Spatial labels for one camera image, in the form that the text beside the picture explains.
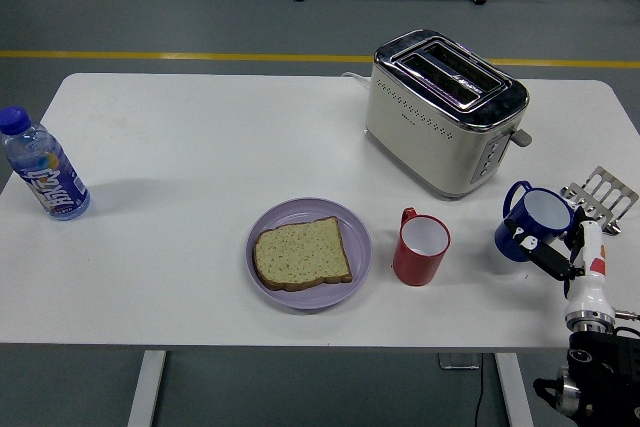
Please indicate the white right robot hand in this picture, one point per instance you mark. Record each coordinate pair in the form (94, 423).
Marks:
(590, 292)

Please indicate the blue enamel cup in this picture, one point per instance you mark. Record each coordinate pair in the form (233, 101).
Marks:
(542, 209)

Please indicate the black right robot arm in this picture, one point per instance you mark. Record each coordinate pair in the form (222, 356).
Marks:
(600, 362)

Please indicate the red enamel cup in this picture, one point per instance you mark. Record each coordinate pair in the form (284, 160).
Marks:
(415, 267)

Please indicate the slice of bread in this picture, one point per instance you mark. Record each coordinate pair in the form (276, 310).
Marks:
(300, 254)

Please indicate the steel toast rack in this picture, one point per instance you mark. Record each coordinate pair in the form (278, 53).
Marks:
(612, 192)

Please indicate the cream and chrome toaster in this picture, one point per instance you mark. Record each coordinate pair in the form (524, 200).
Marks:
(425, 147)

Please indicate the purple round plate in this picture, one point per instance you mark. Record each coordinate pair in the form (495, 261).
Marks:
(360, 247)

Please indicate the blue-capped water bottle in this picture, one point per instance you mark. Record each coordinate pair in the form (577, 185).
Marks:
(50, 177)

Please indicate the grey bracket under table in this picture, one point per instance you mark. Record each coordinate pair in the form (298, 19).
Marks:
(457, 362)

